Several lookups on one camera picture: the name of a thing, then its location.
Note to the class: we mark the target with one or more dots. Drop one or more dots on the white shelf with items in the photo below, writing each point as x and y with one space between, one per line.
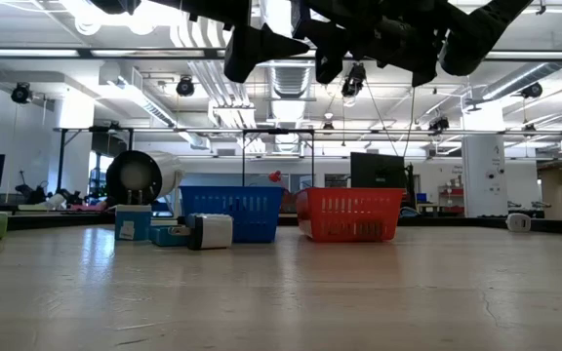
449 200

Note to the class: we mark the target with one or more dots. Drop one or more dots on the white cylindrical projector on stand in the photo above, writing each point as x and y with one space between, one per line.
139 176

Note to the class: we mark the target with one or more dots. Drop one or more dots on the red desk lamp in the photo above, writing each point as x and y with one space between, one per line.
276 176

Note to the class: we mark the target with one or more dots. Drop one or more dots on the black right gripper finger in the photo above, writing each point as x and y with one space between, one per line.
331 63
325 24

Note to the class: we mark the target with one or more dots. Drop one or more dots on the black overhead camera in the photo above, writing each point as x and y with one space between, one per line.
354 88

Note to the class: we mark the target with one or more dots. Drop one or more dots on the white cup far right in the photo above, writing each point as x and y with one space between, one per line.
518 222

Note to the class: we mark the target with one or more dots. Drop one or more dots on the teal flat box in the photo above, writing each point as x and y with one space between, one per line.
164 237

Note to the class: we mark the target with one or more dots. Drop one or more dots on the silver air duct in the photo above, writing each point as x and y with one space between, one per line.
291 88

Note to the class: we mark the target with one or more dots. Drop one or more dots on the black ceiling spotlight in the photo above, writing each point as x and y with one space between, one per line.
185 88
20 93
439 124
532 90

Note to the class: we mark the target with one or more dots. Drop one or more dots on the black background rig frame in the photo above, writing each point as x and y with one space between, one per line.
61 166

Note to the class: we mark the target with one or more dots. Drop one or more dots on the black aluminium rig frame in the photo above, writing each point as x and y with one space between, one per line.
456 222

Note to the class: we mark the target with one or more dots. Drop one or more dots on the white pillar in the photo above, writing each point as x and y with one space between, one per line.
483 170

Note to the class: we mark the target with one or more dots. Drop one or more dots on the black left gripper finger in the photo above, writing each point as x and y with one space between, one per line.
261 46
239 70

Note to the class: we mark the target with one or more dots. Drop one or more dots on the blue white carton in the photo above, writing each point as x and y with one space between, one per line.
133 224

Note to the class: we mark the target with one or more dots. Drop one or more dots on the white wall charger cube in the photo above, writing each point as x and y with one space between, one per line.
212 232

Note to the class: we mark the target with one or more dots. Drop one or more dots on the red plastic basket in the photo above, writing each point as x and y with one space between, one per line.
349 209

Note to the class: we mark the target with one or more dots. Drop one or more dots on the blue plastic basket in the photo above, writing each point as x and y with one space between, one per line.
252 214

